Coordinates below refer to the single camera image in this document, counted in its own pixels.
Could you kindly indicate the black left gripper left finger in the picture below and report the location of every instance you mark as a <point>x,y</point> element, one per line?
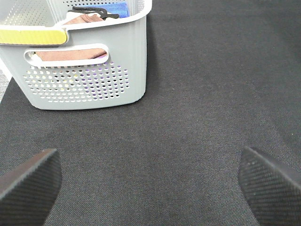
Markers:
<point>28,192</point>

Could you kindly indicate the brown towel in basket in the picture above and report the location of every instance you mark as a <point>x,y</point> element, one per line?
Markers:
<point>82,54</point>

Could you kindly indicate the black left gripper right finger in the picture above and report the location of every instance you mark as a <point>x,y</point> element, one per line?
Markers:
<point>271,188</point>

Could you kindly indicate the black fabric table mat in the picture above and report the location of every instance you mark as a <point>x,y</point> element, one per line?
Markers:
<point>221,74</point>

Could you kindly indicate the blue towel in basket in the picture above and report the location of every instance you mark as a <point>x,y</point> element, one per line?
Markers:
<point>118,8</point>

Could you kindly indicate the yellow label on basket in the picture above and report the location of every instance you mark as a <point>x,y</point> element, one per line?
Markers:
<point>33,37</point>

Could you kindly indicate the grey perforated plastic basket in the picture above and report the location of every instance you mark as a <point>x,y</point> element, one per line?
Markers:
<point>117,78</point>

